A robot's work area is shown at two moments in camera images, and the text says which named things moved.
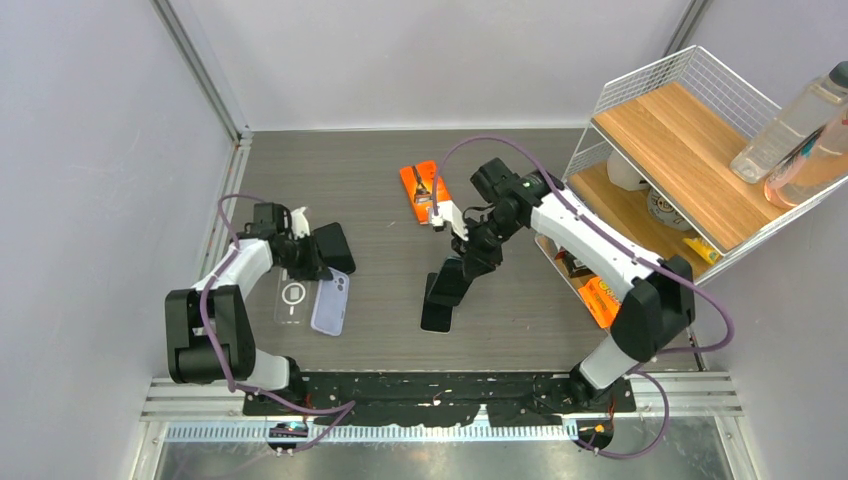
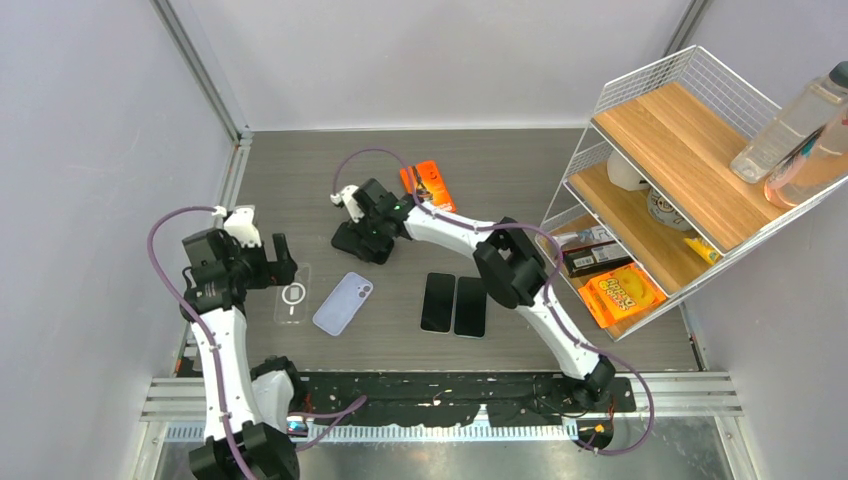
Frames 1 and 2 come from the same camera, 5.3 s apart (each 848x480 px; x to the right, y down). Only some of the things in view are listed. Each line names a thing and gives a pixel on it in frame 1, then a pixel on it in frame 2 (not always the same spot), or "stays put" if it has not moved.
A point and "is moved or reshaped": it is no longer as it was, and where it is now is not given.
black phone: x=435 y=316 stays put
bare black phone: x=334 y=247 -> x=374 y=250
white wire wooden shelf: x=655 y=172 stays put
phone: x=451 y=284 -> x=470 y=308
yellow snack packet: x=702 y=247 stays put
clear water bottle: x=821 y=103 stays put
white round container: x=622 y=173 stays put
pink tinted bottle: x=814 y=167 stays put
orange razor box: x=420 y=182 stays put
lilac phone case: x=330 y=305 is moved or reshaped
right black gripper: x=478 y=260 -> x=361 y=226
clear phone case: x=291 y=298 stays put
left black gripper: x=315 y=268 -> x=272 y=273
